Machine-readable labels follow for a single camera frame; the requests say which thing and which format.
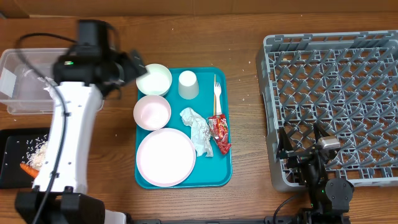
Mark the grey dish rack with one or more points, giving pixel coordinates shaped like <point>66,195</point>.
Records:
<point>344,81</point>

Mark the pink bowl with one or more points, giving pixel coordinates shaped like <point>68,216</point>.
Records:
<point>152,112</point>

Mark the white paper cup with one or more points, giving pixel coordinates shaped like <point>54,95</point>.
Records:
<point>188,87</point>

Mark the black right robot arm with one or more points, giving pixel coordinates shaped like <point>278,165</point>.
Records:
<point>329,198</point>

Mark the white napkin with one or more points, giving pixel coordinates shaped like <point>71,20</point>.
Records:
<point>36,88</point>

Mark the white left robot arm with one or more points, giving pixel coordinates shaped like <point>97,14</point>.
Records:
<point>80,83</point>

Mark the wooden chopstick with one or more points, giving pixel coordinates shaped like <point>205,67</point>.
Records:
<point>214,96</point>

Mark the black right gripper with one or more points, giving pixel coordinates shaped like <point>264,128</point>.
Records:
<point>286,151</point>

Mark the rice and peanuts pile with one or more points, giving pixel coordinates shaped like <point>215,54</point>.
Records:
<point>36,153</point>

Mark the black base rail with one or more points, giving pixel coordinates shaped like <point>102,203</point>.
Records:
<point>266,220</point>

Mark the white tissue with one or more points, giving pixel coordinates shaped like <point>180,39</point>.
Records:
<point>200,132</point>

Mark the black tray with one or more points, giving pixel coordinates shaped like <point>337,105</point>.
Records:
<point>16,145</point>

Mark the red snack wrapper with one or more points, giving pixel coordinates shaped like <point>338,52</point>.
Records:
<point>219,131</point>

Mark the orange carrot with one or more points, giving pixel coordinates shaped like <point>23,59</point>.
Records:
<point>29,170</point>

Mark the white bowl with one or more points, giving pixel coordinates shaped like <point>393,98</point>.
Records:
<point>157,80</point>

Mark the white plastic fork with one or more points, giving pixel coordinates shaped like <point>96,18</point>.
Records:
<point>218,94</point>

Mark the pink plate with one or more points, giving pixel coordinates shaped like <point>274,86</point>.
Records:
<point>166,157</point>

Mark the teal plastic tray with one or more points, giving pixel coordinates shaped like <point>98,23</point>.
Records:
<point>208,171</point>

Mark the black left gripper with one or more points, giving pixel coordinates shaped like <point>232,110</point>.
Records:
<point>133,71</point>

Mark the clear plastic bin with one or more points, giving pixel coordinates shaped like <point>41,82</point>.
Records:
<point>12,70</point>

